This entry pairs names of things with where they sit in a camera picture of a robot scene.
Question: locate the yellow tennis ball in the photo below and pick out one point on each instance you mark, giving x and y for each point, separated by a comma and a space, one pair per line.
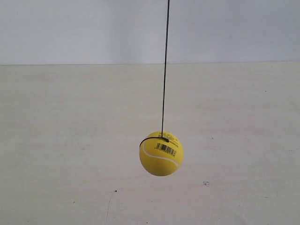
161, 153

